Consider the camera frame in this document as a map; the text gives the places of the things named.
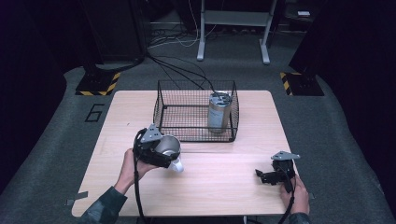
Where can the small white box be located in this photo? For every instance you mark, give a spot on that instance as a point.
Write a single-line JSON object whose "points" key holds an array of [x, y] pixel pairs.
{"points": [[303, 13]]}

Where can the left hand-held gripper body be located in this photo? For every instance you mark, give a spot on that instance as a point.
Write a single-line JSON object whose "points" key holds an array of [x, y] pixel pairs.
{"points": [[148, 146]]}

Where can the person's left hand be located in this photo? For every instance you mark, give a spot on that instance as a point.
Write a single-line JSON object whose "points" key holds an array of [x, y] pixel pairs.
{"points": [[130, 171]]}

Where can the white desk frame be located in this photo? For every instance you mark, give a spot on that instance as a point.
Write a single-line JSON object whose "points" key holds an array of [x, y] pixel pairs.
{"points": [[233, 18]]}

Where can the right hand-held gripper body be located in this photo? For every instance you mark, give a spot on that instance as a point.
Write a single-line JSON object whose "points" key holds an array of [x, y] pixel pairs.
{"points": [[285, 169]]}

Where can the white ribbed cup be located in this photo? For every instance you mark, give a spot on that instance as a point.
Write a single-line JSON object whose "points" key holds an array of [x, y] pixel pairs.
{"points": [[169, 144]]}

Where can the grey tape strip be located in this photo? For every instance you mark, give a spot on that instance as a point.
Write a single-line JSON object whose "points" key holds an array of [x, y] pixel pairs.
{"points": [[77, 196]]}

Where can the yellow black striped stand base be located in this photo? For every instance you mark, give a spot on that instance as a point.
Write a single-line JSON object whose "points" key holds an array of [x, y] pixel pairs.
{"points": [[96, 82], [303, 85]]}

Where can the person's right hand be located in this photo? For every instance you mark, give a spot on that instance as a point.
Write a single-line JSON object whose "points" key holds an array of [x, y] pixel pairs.
{"points": [[299, 196]]}

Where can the steel tumbler with lid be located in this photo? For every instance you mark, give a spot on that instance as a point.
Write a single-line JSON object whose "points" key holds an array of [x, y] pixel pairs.
{"points": [[218, 115]]}

